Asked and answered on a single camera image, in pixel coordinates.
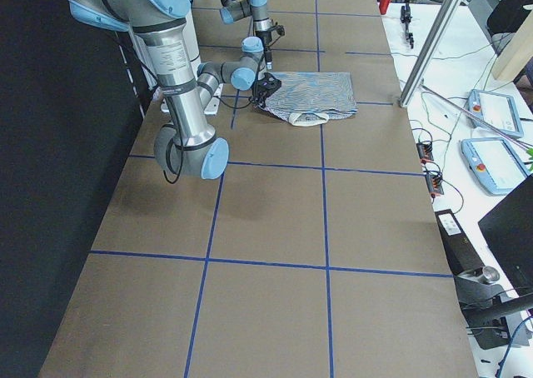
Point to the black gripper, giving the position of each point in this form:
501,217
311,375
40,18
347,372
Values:
261,93
267,47

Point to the striped polo shirt white collar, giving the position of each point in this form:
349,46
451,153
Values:
307,99

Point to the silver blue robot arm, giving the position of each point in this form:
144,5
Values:
263,26
188,144

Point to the orange black connector block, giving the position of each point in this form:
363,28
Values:
424,150

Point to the near teach pendant tablet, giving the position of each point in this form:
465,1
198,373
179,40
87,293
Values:
494,163

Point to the teach pendant tablet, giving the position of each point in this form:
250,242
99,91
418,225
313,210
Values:
494,163
497,109

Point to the far teach pendant tablet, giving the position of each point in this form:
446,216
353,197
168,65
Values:
497,109

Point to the black box with label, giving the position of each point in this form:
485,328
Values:
460,253

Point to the black monitor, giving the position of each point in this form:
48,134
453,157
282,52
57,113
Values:
507,229

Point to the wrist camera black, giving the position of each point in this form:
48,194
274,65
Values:
280,30
270,83

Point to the aluminium frame post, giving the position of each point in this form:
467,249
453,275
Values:
436,33

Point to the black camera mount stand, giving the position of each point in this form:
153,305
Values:
493,315

